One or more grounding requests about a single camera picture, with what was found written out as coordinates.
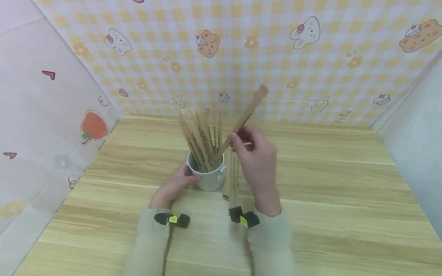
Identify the person's right hand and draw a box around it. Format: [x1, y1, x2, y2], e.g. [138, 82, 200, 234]
[228, 124, 282, 217]

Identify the person's left hand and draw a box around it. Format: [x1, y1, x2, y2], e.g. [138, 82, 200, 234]
[149, 160, 202, 210]

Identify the small white metal bucket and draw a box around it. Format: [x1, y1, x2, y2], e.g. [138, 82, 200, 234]
[186, 150, 228, 192]

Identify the long printed wooden stick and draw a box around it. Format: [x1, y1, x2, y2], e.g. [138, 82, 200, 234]
[223, 168, 231, 201]
[213, 84, 269, 161]
[230, 151, 240, 210]

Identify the person's left forearm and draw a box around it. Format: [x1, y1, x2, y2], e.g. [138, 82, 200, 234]
[121, 208, 174, 276]

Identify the person's right forearm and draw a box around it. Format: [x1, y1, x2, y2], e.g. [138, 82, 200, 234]
[246, 209, 298, 276]

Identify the bunch of wooden sticks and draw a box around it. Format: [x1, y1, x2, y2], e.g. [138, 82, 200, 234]
[177, 107, 224, 173]

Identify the black wrist band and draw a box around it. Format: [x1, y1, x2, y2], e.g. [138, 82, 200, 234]
[153, 212, 191, 229]
[228, 205, 261, 229]

